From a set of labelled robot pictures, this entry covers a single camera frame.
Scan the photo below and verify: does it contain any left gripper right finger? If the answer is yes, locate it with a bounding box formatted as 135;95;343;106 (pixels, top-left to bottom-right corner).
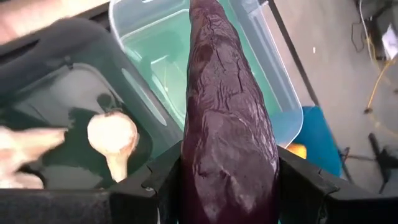
276;146;398;224

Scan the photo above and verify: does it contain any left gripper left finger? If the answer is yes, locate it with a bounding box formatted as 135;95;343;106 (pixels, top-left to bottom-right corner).
0;141;183;224

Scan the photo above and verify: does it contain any beige garlic bulb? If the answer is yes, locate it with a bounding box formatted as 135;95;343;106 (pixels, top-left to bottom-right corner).
86;110;140;184
0;169;45;190
0;126;68;166

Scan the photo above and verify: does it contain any purple eggplant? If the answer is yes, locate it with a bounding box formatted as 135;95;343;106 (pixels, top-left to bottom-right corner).
179;0;280;224

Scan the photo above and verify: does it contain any blue plastic bin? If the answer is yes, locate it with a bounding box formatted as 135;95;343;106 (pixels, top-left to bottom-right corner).
290;105;343;178

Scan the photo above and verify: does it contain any black tripod stand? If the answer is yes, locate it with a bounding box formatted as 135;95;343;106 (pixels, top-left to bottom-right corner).
338;132;398;195

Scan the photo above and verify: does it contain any dark grey bin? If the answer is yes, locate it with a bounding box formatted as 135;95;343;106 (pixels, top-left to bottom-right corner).
0;17;184;190

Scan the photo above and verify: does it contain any clear plastic bin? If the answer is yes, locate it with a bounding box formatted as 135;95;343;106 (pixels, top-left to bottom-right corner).
108;0;305;149

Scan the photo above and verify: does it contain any thin yellow cable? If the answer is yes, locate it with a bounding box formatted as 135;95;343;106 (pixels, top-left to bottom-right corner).
363;30;398;114

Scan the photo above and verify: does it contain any black table frame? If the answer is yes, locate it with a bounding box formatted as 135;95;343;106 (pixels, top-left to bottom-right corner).
267;0;321;106

